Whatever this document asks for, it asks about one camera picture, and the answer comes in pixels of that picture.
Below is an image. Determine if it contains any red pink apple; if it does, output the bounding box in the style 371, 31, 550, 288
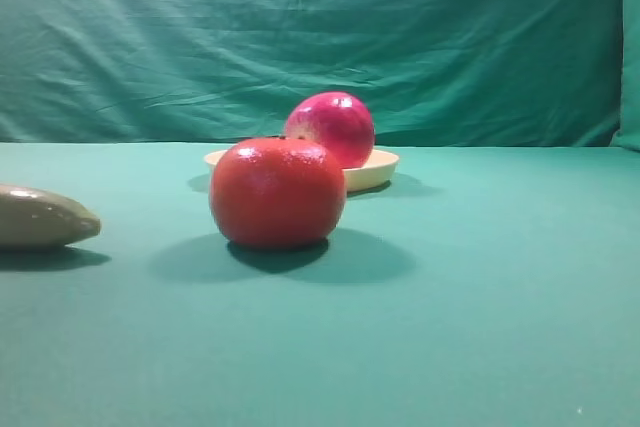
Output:
284, 91, 375, 169

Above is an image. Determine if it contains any pale yellow plate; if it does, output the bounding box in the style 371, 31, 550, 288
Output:
204, 139, 399, 193

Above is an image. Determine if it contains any orange red round fruit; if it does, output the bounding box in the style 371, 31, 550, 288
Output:
209, 137, 346, 250

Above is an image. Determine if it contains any green backdrop cloth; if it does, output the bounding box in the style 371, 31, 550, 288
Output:
1, 0, 639, 148

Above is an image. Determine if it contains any yellow plastic banana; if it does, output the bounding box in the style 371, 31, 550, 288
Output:
1, 184, 102, 251

